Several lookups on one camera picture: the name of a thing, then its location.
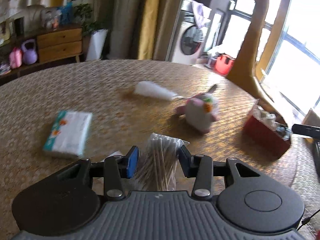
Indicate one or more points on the yellow chair back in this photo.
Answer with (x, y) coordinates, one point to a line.
(244, 71)

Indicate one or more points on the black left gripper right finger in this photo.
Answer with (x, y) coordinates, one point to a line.
(203, 169)

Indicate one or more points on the pink toy backpack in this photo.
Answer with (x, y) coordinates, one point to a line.
(15, 58)

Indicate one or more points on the white fluffy roll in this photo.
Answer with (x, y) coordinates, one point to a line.
(153, 90)

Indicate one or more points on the yellow curtain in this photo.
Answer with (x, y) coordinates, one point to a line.
(148, 29)

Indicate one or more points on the bag of cotton swabs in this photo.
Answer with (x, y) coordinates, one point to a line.
(157, 164)

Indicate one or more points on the wooden drawer cabinet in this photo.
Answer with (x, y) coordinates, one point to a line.
(50, 45)

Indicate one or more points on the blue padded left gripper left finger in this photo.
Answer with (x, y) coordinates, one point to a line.
(113, 169)

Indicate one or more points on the woven lace tablecloth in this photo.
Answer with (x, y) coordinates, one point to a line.
(30, 104)

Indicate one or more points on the white tall planter pot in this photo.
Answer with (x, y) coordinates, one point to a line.
(96, 45)

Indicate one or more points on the red storage box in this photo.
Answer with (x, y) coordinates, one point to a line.
(265, 137)

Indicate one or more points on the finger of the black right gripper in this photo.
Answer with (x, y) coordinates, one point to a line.
(306, 130)

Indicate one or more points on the purple kettlebell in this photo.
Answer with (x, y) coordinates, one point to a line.
(29, 51)

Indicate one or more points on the black cylinder speaker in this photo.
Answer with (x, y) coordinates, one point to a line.
(19, 26)

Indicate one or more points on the tissue pack with duck print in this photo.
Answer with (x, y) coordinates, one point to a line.
(68, 135)

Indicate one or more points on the green leafy houseplant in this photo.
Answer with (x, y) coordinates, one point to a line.
(88, 14)

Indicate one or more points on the red basket on floor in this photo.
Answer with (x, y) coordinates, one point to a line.
(223, 64)

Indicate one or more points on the white bunny plush toy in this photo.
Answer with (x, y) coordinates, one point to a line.
(200, 111)

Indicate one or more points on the white washing machine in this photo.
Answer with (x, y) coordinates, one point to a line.
(189, 38)

